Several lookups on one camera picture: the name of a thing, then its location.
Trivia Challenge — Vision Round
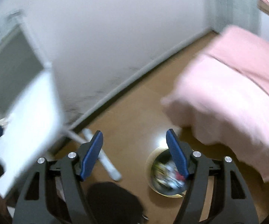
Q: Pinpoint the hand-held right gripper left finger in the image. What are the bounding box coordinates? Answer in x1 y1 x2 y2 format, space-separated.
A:
12 130 104 224

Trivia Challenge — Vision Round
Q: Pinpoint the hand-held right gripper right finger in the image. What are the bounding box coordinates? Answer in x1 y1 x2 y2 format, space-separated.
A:
166 128 259 224

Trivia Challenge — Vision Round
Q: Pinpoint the black bin with gold rim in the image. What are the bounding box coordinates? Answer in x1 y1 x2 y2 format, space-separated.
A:
146 146 188 196

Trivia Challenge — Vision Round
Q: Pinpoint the white table with tube legs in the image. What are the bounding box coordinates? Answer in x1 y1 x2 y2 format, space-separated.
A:
0 71 123 197

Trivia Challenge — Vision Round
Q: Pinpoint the person's foot in black sock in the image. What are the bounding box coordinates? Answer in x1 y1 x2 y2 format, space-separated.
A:
87 181 145 224

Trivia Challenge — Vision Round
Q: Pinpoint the pink fleece blanket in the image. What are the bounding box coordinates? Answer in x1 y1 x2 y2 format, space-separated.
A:
161 52 269 185

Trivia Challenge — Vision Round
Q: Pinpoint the pink bed sheet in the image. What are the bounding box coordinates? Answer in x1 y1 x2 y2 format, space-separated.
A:
209 25 269 109

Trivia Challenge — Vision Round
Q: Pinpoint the window with white frame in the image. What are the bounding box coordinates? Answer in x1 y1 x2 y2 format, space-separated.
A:
0 12 53 119

